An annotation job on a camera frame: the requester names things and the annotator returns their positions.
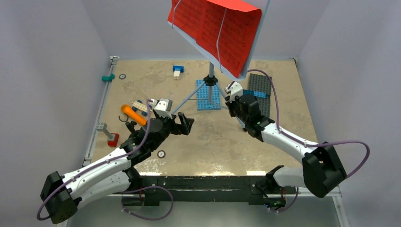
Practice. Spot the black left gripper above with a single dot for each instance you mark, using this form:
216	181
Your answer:
185	125

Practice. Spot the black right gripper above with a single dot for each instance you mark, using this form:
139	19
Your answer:
230	105

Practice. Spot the black microphone stand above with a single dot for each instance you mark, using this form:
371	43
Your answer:
129	124

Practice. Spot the orange toy microphone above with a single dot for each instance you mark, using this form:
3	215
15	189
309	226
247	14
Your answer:
133	115

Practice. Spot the red sheet music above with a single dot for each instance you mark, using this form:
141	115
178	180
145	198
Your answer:
216	31

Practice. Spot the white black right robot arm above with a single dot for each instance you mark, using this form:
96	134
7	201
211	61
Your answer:
321	169

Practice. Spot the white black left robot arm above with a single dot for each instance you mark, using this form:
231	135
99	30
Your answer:
63	195

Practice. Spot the light blue building baseplate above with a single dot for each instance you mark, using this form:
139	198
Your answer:
202	96

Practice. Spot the blue building brick strip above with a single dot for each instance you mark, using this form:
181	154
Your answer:
258	94

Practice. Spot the grey building baseplate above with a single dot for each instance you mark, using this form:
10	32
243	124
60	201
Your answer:
261	88

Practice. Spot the toy brick car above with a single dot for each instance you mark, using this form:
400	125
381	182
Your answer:
142	108

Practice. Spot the blue and white brick stack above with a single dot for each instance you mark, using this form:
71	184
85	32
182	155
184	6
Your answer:
177	70

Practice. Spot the teal curved block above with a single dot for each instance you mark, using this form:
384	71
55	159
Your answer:
109	78

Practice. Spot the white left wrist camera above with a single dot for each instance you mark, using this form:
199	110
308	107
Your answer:
162	107

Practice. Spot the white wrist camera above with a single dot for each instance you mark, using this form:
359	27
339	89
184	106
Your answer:
233	90
162	107

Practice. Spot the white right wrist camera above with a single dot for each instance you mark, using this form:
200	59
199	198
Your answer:
233	90

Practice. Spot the black ring marker front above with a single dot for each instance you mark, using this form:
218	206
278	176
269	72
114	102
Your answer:
161	154

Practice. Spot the grey post on red brick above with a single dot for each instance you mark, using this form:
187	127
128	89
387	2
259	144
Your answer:
112	138

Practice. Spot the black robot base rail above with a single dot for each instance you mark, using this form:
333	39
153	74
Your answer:
253	190

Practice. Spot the aluminium left edge rail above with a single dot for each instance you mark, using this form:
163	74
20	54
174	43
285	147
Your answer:
94	134

